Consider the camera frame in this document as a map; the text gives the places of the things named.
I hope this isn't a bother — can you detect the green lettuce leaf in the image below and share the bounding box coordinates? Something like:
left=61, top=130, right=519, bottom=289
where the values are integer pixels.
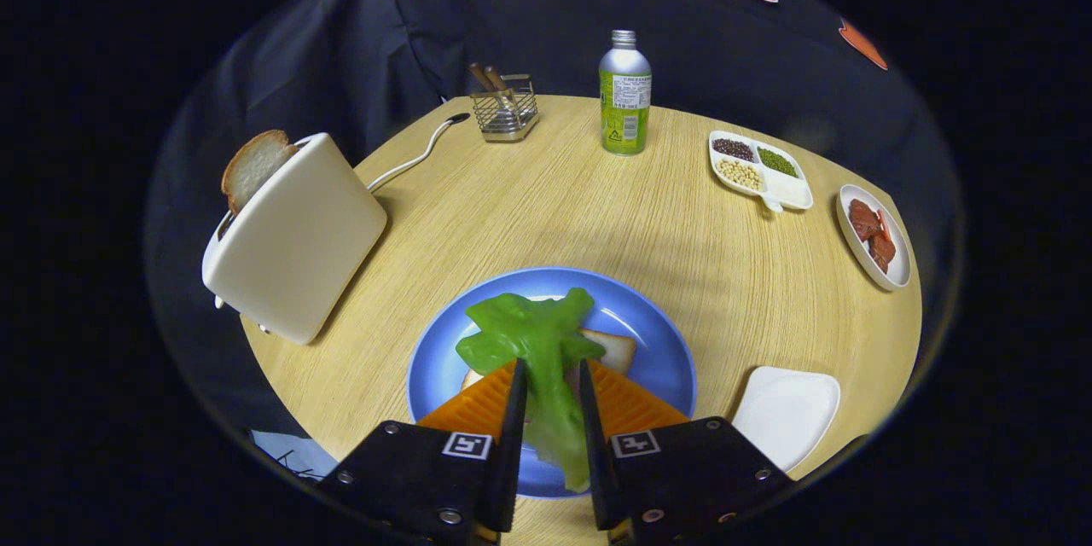
left=455, top=288, right=607, bottom=494

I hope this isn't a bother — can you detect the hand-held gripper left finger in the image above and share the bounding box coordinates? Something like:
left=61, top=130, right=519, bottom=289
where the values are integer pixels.
left=316, top=358, right=528, bottom=546

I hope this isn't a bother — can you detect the metal wire utensil basket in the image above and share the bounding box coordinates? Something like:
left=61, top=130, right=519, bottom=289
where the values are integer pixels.
left=470, top=73, right=540, bottom=143

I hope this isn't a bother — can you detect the white toaster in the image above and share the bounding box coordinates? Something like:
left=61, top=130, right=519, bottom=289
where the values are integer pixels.
left=201, top=132, right=389, bottom=346

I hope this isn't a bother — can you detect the white round plate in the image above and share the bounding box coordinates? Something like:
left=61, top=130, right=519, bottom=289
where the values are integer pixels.
left=836, top=183, right=912, bottom=292

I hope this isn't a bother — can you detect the blue round plate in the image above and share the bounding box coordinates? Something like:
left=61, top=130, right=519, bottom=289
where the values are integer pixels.
left=406, top=266, right=698, bottom=500

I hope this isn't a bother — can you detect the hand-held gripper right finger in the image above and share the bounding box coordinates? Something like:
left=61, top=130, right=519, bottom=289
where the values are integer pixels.
left=578, top=358, right=796, bottom=546

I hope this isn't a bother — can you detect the silver bottle with green label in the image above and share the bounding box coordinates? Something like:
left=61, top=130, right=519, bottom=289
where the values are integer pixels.
left=598, top=29, right=653, bottom=157

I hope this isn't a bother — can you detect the white divided dish with beans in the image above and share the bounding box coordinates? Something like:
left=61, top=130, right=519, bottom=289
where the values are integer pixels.
left=709, top=130, right=815, bottom=214

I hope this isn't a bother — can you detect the white rectangular plate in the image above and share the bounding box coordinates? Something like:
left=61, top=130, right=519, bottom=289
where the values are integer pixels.
left=732, top=366, right=842, bottom=473

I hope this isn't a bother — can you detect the white square bread slice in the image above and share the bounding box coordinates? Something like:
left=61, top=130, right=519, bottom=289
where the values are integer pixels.
left=461, top=326, right=638, bottom=393

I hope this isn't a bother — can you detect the pale blue sheet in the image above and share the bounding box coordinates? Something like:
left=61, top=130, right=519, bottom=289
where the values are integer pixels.
left=250, top=429, right=340, bottom=483

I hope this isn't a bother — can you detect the white toaster cable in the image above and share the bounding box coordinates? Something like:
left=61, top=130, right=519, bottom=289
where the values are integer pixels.
left=367, top=113, right=472, bottom=193

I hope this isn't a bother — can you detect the toasted bread slice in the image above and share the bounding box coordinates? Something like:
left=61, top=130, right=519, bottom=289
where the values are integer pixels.
left=221, top=130, right=299, bottom=216

